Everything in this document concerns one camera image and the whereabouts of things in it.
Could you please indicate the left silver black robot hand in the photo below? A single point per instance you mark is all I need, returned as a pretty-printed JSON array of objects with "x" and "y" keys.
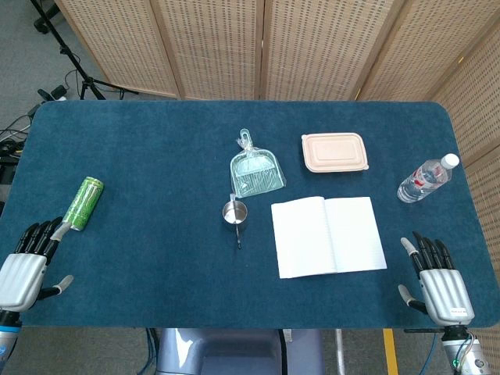
[{"x": 21, "y": 273}]

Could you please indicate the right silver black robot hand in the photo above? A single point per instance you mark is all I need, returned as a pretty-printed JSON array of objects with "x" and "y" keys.
[{"x": 443, "y": 285}]

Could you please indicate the white lined notebook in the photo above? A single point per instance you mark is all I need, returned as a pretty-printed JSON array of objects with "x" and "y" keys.
[{"x": 327, "y": 236}]

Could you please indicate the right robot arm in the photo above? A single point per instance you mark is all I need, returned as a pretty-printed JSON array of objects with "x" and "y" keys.
[{"x": 466, "y": 351}]

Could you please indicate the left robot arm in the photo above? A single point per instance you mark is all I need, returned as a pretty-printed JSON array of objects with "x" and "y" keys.
[{"x": 6, "y": 336}]

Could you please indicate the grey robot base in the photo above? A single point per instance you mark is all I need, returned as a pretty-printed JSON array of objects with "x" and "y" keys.
[{"x": 234, "y": 351}]

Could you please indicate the green energy drink can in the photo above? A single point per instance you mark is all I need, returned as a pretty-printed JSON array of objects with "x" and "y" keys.
[{"x": 83, "y": 203}]

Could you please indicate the clear plastic water bottle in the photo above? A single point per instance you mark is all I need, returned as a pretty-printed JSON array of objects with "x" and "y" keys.
[{"x": 426, "y": 179}]

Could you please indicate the blue table mat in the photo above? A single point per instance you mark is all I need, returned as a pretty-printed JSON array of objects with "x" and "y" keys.
[{"x": 156, "y": 176}]

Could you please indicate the beige lidded food container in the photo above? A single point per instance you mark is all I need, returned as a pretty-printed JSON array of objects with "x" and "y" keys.
[{"x": 334, "y": 152}]

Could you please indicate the black power adapter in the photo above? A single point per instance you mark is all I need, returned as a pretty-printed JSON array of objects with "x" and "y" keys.
[{"x": 58, "y": 92}]

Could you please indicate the black tripod stand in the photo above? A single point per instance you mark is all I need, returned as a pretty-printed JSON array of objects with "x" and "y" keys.
[{"x": 74, "y": 62}]

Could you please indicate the steel measuring cup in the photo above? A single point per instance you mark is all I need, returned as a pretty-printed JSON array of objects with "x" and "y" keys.
[{"x": 234, "y": 216}]

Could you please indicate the clear green dustpan brush set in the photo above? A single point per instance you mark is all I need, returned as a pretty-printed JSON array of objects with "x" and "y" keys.
[{"x": 256, "y": 168}]

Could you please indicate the woven folding screen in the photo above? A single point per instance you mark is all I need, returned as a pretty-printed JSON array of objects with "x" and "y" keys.
[{"x": 312, "y": 47}]

